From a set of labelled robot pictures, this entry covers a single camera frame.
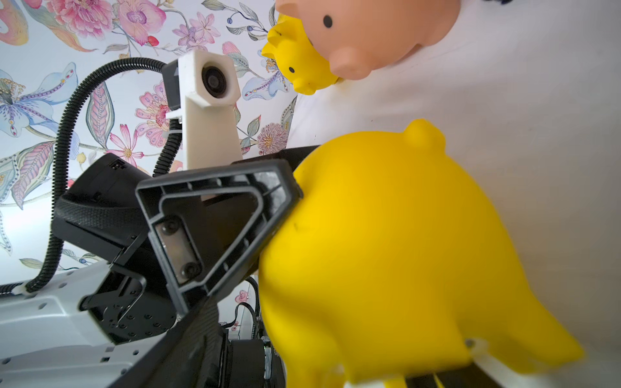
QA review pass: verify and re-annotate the pink piggy bank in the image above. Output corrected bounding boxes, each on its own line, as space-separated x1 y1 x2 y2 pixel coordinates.
275 0 462 80

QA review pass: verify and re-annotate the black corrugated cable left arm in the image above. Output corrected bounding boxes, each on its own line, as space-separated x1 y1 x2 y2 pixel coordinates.
0 57 183 296

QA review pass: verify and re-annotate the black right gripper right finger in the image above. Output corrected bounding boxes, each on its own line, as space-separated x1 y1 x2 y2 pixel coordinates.
405 368 501 388

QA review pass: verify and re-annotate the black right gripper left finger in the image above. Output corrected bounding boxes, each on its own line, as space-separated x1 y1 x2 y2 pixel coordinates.
111 298 222 387

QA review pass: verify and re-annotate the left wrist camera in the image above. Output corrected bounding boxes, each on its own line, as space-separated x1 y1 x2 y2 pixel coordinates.
162 50 242 170

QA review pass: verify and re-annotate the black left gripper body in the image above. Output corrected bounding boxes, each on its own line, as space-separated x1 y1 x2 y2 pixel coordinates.
52 154 180 344

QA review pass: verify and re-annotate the yellow piggy bank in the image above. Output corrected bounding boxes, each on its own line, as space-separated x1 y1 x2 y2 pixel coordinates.
262 15 341 95
258 120 584 387

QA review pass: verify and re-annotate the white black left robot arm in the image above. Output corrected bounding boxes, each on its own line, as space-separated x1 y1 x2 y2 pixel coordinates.
1 147 311 387

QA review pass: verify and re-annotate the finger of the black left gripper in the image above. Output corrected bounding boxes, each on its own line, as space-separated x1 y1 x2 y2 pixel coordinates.
234 145 318 170
136 158 302 315

